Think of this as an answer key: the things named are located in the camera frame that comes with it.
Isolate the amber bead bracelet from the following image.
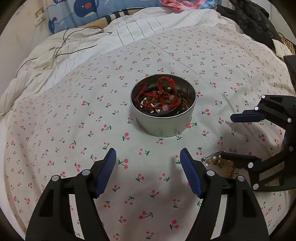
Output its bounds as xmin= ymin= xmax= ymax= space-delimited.
xmin=201 ymin=152 xmax=241 ymax=179

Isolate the red woven cord bracelet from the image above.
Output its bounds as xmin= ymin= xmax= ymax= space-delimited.
xmin=133 ymin=76 xmax=182 ymax=112

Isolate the white paper bag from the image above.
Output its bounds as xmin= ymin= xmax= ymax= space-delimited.
xmin=273 ymin=38 xmax=295 ymax=58

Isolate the round silver metal tin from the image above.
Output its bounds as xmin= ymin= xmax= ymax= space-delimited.
xmin=130 ymin=74 xmax=197 ymax=138

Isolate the cherry print bed sheet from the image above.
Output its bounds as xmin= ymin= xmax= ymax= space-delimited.
xmin=4 ymin=24 xmax=293 ymax=240

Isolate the black jacket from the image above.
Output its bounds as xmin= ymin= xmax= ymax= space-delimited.
xmin=217 ymin=1 xmax=281 ymax=51

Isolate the pink patterned cloth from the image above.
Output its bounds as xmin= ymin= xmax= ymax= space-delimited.
xmin=159 ymin=0 xmax=217 ymax=12

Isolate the cream striped quilt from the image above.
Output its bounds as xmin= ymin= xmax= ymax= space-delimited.
xmin=1 ymin=7 xmax=242 ymax=118

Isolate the striped tan pillow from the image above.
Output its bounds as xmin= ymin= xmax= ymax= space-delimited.
xmin=85 ymin=9 xmax=141 ymax=29

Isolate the blue whale print pillow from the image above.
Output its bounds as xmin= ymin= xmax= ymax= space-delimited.
xmin=43 ymin=0 xmax=161 ymax=34

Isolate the thin black cable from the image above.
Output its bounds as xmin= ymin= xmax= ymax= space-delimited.
xmin=14 ymin=25 xmax=113 ymax=77

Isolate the white wall socket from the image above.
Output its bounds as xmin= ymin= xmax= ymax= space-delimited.
xmin=35 ymin=7 xmax=46 ymax=26

